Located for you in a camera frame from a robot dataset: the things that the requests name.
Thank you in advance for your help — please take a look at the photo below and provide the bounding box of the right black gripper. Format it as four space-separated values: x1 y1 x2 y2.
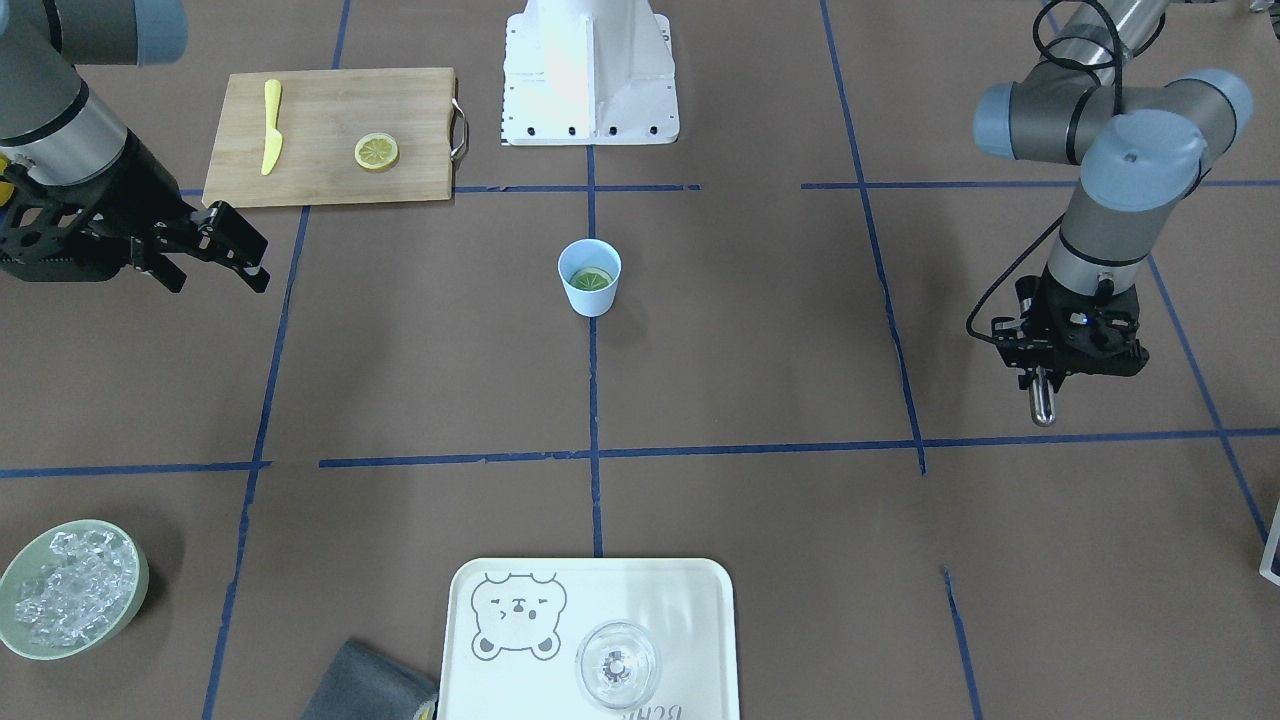
0 132 271 295

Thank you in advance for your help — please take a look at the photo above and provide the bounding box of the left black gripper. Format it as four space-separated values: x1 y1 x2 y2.
991 273 1149 391

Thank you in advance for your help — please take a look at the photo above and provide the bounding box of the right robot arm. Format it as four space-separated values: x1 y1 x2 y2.
1 1 270 293

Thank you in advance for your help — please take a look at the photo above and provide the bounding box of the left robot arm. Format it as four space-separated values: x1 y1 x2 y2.
973 1 1254 416

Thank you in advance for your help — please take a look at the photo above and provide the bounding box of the lemon slice on board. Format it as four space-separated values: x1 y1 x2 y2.
352 132 401 172

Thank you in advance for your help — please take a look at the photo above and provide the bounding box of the light blue cup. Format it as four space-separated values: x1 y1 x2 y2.
557 238 623 318

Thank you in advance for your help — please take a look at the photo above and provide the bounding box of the yellow plastic knife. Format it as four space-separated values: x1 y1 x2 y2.
260 78 284 176

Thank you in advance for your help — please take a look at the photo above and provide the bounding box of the wooden cutting board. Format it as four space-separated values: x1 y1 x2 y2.
202 67 457 209

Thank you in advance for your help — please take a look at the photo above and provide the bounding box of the green bowl of ice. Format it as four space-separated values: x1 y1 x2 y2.
1 519 150 661

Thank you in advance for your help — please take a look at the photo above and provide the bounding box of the grey folded cloth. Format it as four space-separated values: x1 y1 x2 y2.
301 641 439 719

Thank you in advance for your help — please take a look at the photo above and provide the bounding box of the cream bear tray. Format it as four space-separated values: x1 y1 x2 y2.
435 559 741 719

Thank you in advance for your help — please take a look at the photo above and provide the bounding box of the wine glass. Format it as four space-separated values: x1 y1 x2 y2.
576 619 660 712

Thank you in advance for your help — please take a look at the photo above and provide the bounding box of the white wire cup rack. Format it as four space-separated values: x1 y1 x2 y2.
1258 503 1280 587

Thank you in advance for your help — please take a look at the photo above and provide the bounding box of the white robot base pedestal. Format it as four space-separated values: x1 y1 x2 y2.
500 1 681 147

